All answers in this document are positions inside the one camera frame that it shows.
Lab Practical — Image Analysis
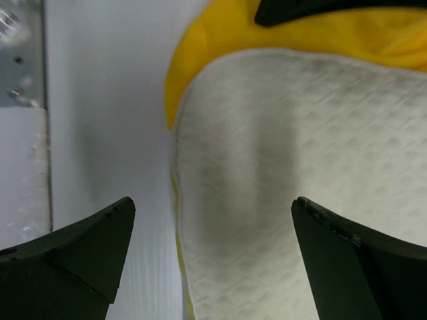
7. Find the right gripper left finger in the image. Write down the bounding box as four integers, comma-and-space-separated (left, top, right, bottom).
1, 197, 135, 320

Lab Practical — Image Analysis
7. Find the yellow pillowcase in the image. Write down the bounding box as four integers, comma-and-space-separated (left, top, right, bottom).
165, 1, 426, 128

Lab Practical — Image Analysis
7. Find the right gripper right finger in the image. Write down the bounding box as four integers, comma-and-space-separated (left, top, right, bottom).
291, 197, 426, 319

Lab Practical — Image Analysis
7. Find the aluminium table frame rail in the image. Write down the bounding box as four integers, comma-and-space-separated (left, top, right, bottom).
1, 1, 52, 235

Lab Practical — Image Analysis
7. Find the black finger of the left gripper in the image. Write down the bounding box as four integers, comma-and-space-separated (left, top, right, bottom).
254, 0, 426, 27

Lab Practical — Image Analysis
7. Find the cream white pillow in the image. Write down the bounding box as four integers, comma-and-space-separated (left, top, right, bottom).
171, 49, 426, 319

